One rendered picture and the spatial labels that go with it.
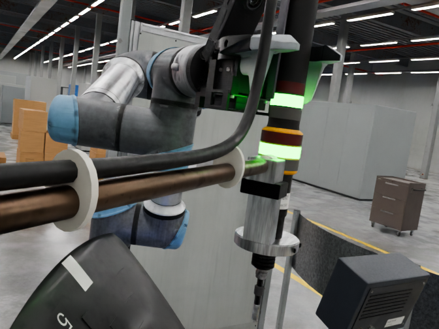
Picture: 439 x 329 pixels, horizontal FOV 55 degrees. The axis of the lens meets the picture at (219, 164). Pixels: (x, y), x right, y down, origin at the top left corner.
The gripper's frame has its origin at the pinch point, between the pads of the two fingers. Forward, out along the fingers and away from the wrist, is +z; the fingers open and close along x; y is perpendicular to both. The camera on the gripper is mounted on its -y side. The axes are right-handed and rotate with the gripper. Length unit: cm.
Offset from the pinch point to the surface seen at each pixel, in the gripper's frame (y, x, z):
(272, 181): 13.2, 3.4, 1.3
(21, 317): 23.5, 24.1, 1.5
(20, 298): 167, -13, -299
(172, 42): -26, -63, -182
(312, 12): -3.4, -0.6, -1.4
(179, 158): 10.5, 17.5, 10.1
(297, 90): 4.3, -0.1, -1.3
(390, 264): 42, -73, -38
